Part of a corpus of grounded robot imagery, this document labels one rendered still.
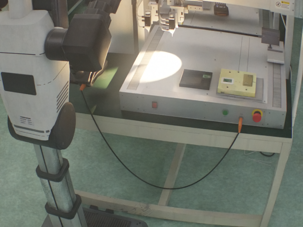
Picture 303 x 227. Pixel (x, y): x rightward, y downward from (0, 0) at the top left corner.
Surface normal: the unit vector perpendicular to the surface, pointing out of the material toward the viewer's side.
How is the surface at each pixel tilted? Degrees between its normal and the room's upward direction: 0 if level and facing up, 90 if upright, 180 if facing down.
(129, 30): 90
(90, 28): 30
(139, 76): 0
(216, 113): 90
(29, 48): 90
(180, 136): 90
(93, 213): 0
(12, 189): 0
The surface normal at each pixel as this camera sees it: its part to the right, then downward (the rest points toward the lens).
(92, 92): -0.03, -0.80
